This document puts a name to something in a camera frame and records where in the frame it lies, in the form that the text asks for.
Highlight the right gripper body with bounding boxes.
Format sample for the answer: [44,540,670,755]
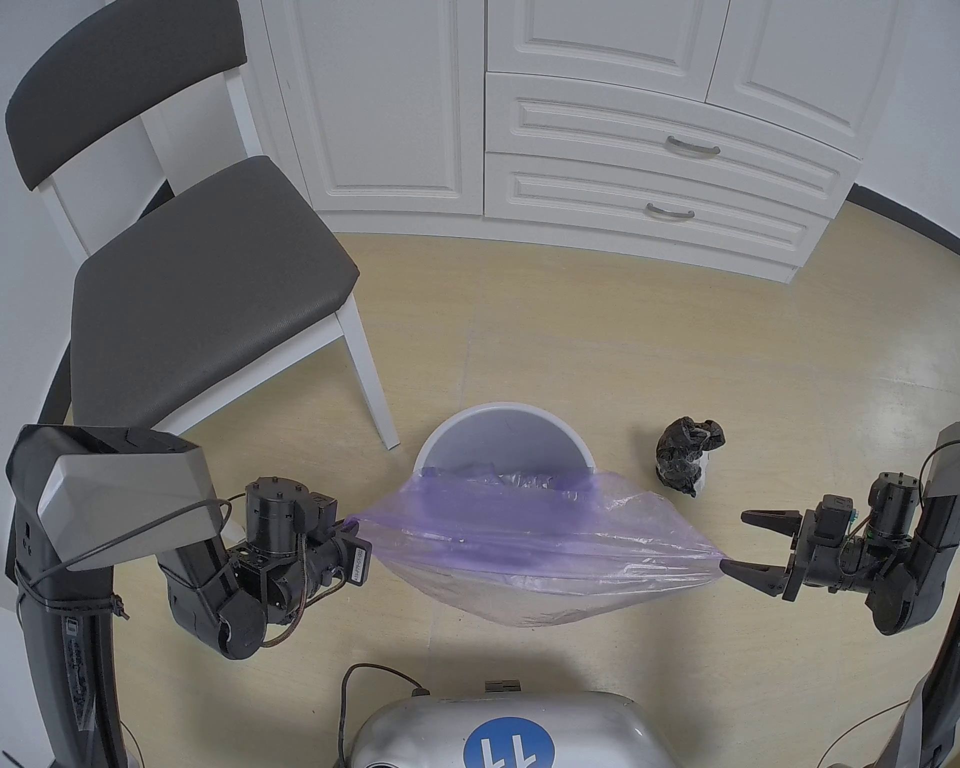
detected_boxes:
[781,510,871,603]

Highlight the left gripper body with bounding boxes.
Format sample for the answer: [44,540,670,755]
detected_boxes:
[300,523,375,597]

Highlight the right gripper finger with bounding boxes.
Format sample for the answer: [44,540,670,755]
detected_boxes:
[741,508,808,537]
[718,558,795,600]

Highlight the black plastic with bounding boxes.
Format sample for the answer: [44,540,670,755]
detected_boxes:
[654,416,727,500]

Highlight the purple plastic bag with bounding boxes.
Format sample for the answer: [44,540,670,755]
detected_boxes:
[346,468,729,630]

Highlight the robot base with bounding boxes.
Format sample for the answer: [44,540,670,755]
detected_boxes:
[352,678,669,768]

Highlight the white trash bin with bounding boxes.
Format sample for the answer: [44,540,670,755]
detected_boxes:
[414,402,599,489]

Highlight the white chair grey cushions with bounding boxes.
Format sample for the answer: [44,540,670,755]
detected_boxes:
[3,0,401,451]

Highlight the white wardrobe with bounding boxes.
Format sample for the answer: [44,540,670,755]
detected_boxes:
[236,0,901,285]

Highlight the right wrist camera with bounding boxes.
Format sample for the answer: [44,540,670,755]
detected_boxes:
[817,493,858,543]

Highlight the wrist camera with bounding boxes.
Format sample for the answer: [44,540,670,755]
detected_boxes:
[817,493,858,543]
[294,491,339,538]

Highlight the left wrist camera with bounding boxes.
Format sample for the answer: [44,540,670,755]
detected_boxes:
[294,491,339,538]

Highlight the black cable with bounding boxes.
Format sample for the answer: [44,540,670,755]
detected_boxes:
[337,662,430,768]

